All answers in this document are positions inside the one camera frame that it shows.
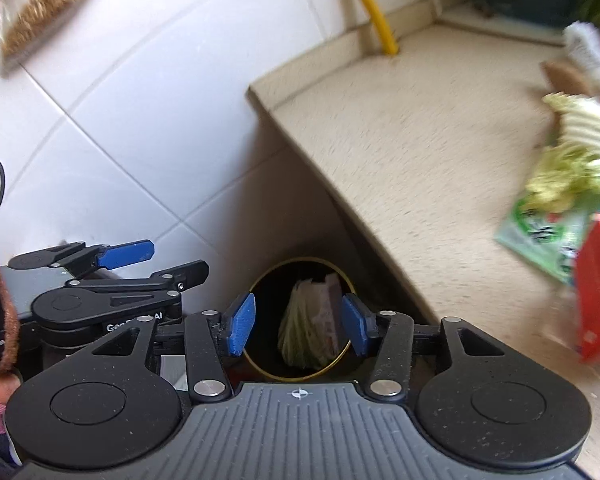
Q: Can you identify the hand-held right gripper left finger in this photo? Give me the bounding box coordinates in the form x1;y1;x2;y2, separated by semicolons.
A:
92;292;257;401

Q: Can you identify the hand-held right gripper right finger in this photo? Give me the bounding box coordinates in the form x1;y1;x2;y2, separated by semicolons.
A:
341;294;511;401

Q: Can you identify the white foam net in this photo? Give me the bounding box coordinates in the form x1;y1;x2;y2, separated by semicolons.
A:
562;21;600;98

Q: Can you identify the yellow hose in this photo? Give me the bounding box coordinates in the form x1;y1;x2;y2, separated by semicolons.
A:
337;0;400;56

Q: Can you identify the pink printed packet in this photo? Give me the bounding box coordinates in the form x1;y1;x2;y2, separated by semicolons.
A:
310;272;345;357

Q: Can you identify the napa cabbage leaf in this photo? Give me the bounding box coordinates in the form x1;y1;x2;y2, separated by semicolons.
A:
278;280;331;368
522;91;600;213

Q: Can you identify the black round trash bin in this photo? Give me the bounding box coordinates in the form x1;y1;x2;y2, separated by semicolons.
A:
242;257;358;378

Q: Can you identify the brown knit strap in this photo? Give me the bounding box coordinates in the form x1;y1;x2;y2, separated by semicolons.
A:
0;255;22;373

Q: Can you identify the tan sweet potato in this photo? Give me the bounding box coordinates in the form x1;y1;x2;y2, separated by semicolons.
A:
540;59;593;97

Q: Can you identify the green printed packet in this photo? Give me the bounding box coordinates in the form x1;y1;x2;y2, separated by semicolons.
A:
495;192;600;286

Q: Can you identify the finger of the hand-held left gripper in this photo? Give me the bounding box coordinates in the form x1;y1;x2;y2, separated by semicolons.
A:
7;240;156;278
65;260;210;292

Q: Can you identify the white corner rack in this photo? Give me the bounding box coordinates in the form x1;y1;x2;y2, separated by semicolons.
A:
430;0;571;46

